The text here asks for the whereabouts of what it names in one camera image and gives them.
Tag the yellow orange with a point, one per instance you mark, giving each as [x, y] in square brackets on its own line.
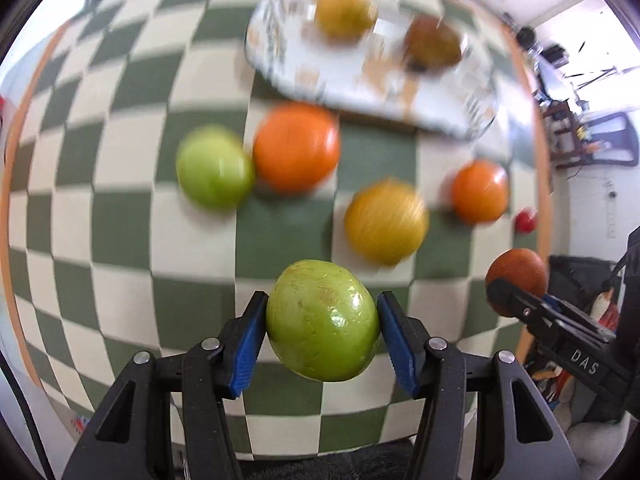
[386, 223]

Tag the brown green fruit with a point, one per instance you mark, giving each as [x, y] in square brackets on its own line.
[432, 43]

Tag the small orange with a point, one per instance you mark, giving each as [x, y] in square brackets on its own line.
[480, 191]

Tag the light green apple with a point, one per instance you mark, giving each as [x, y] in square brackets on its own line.
[215, 168]

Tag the glossy green guava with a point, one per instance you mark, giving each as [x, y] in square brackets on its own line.
[322, 321]

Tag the small red fruit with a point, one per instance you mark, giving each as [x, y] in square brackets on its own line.
[526, 220]

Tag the green checkered tablecloth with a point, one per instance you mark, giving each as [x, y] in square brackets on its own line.
[125, 240]

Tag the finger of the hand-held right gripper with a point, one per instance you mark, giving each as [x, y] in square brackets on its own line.
[520, 306]

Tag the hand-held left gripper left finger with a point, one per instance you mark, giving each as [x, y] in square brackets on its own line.
[247, 347]

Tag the yellow lemon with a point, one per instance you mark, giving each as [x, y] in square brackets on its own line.
[345, 12]

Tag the dark orange tangerine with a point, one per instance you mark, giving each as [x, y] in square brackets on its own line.
[517, 272]

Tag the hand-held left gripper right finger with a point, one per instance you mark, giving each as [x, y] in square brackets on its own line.
[400, 347]

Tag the large orange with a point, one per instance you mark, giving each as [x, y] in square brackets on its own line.
[297, 147]

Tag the white patterned tray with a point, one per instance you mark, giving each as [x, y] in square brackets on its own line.
[350, 72]

